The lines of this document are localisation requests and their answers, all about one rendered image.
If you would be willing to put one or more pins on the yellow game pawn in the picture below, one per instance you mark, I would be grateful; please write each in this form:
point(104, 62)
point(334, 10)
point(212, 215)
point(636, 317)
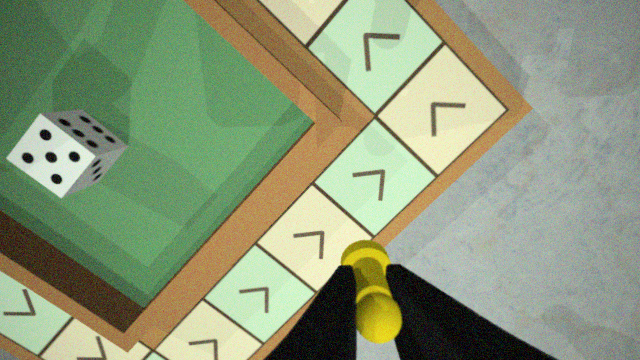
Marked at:
point(378, 317)

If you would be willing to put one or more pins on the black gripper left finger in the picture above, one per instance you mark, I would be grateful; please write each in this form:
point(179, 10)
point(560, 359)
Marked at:
point(327, 329)

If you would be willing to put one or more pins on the white die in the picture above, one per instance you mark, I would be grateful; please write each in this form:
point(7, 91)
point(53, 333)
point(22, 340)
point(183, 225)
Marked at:
point(66, 151)

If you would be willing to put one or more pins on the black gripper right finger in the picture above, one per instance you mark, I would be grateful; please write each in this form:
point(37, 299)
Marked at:
point(436, 326)

